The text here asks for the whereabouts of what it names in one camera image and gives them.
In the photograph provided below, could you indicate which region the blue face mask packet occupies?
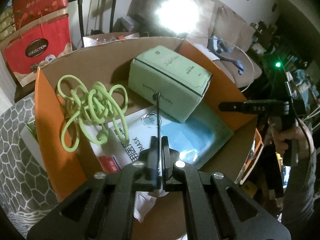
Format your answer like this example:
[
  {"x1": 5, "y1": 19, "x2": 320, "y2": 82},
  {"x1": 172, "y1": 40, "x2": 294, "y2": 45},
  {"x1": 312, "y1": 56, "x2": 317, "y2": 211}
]
[{"x1": 90, "y1": 102, "x2": 234, "y2": 174}]

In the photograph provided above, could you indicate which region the dark small box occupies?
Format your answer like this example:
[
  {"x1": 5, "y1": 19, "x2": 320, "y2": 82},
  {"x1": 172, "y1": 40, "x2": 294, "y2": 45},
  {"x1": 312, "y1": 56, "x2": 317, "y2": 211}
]
[{"x1": 117, "y1": 17, "x2": 140, "y2": 33}]

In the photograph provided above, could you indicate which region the beige sofa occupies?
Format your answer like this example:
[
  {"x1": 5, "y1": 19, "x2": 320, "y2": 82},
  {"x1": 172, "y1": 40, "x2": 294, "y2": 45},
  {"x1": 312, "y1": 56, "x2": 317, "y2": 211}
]
[{"x1": 127, "y1": 0, "x2": 275, "y2": 88}]

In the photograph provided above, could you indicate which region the cluttered dark shelf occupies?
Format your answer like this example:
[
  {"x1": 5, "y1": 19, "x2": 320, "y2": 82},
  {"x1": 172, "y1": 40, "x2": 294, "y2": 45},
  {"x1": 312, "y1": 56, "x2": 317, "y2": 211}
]
[{"x1": 250, "y1": 12, "x2": 320, "y2": 120}]

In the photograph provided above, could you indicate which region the dark wooden stand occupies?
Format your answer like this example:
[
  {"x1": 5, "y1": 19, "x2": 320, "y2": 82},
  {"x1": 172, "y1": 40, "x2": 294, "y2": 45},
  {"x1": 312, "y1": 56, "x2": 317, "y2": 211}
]
[{"x1": 14, "y1": 80, "x2": 38, "y2": 103}]

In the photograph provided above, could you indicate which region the bright lamp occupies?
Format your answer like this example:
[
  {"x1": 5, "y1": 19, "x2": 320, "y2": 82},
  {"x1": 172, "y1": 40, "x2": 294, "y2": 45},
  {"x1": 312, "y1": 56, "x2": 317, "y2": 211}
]
[{"x1": 152, "y1": 0, "x2": 203, "y2": 34}]

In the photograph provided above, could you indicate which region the lime green cord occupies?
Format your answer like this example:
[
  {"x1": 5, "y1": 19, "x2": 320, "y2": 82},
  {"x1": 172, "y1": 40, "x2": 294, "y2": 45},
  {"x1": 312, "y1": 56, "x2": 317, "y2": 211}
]
[{"x1": 57, "y1": 75, "x2": 130, "y2": 153}]

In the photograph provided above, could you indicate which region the red gift bag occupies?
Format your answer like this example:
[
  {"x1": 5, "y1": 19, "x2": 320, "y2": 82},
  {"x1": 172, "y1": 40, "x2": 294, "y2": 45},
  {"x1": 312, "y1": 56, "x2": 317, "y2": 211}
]
[{"x1": 3, "y1": 17, "x2": 73, "y2": 87}]

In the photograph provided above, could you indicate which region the black speaker stand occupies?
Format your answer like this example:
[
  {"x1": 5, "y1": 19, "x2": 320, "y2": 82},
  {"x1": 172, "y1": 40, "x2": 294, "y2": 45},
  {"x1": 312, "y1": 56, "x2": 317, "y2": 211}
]
[
  {"x1": 108, "y1": 0, "x2": 118, "y2": 33},
  {"x1": 77, "y1": 0, "x2": 87, "y2": 48}
]

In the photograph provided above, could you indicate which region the orange cardboard box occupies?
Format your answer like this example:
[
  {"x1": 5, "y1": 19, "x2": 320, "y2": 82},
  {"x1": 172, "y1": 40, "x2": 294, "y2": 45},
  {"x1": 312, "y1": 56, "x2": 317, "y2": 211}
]
[{"x1": 34, "y1": 37, "x2": 264, "y2": 240}]

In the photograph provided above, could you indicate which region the white curved cable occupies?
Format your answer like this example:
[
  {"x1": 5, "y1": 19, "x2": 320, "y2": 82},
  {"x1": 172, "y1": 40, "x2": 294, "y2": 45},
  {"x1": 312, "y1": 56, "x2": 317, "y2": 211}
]
[{"x1": 185, "y1": 36, "x2": 255, "y2": 92}]

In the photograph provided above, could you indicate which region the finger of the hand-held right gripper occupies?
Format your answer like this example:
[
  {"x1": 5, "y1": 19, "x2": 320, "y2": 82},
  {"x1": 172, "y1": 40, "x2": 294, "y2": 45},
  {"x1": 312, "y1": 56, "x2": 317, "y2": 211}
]
[{"x1": 218, "y1": 99, "x2": 287, "y2": 114}]

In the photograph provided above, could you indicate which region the white plastic bag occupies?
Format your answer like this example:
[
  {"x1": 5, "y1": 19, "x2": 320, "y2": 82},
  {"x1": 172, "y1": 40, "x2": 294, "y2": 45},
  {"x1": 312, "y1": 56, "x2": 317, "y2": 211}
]
[{"x1": 134, "y1": 190, "x2": 170, "y2": 223}]

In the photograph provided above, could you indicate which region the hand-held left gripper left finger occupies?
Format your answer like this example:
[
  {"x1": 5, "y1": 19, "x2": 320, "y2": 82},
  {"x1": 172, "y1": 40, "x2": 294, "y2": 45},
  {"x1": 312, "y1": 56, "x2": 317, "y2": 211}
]
[{"x1": 26, "y1": 135, "x2": 162, "y2": 240}]

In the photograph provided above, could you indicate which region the person's right hand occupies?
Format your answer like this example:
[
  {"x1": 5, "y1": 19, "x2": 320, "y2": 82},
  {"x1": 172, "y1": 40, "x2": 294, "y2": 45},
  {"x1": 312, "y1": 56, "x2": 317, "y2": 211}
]
[{"x1": 267, "y1": 119, "x2": 313, "y2": 160}]

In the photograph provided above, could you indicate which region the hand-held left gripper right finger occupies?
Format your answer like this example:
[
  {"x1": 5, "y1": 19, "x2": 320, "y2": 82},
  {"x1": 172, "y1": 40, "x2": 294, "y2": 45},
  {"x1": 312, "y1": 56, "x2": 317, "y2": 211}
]
[{"x1": 160, "y1": 135, "x2": 292, "y2": 240}]

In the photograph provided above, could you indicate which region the red gold patterned gift box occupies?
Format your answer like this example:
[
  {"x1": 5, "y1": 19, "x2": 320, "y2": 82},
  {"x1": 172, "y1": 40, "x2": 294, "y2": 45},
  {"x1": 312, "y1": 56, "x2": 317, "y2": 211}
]
[{"x1": 12, "y1": 0, "x2": 68, "y2": 28}]

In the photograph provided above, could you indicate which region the pale green carton box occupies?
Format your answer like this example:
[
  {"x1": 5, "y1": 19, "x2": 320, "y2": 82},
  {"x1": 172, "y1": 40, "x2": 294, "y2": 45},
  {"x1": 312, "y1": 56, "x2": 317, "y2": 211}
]
[{"x1": 128, "y1": 45, "x2": 213, "y2": 123}]

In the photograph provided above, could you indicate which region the white sheer curtain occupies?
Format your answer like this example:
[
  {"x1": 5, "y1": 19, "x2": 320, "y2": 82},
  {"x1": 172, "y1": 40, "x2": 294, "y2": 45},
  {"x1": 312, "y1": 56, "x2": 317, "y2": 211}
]
[{"x1": 0, "y1": 80, "x2": 14, "y2": 110}]

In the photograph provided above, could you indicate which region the person's right forearm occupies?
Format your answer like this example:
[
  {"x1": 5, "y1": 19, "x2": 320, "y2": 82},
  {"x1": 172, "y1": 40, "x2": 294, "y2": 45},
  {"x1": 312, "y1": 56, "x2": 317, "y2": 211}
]
[{"x1": 281, "y1": 152, "x2": 320, "y2": 229}]

